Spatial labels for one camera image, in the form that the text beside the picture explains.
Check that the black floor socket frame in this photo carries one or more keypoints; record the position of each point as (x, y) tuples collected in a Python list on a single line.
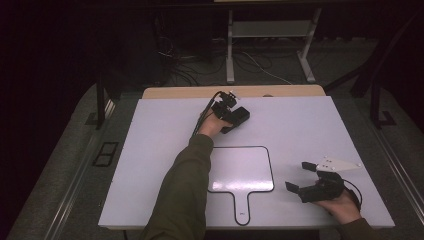
[(105, 154)]

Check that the black whiteboard eraser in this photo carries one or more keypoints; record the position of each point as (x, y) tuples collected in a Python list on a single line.
[(240, 117)]

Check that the white metal stand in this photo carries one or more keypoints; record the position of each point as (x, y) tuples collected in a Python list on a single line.
[(271, 29)]

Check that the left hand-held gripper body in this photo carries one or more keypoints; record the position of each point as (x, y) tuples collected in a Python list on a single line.
[(226, 105)]

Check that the black metal stand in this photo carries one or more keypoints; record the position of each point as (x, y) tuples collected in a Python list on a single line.
[(376, 100), (100, 100)]

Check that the person's left hand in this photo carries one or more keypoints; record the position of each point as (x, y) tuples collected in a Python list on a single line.
[(211, 126)]

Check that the person's right hand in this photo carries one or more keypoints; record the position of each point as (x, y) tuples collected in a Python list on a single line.
[(341, 208)]

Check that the metal floor rail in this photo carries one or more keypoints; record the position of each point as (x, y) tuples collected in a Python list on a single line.
[(71, 196), (403, 173)]

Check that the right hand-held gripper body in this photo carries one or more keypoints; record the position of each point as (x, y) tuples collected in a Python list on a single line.
[(321, 190)]

